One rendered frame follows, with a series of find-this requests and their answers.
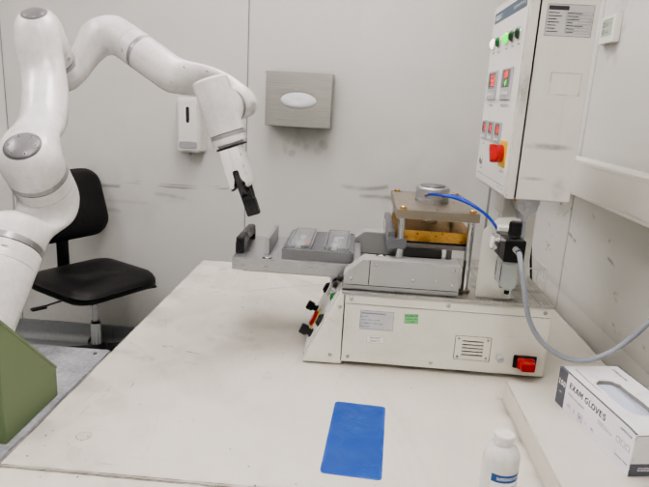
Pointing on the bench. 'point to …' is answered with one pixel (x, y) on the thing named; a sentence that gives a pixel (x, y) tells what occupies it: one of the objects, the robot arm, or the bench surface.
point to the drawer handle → (244, 238)
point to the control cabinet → (532, 115)
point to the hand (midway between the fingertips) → (251, 207)
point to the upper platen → (434, 234)
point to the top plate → (436, 205)
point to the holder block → (319, 251)
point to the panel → (323, 312)
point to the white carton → (609, 413)
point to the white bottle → (500, 461)
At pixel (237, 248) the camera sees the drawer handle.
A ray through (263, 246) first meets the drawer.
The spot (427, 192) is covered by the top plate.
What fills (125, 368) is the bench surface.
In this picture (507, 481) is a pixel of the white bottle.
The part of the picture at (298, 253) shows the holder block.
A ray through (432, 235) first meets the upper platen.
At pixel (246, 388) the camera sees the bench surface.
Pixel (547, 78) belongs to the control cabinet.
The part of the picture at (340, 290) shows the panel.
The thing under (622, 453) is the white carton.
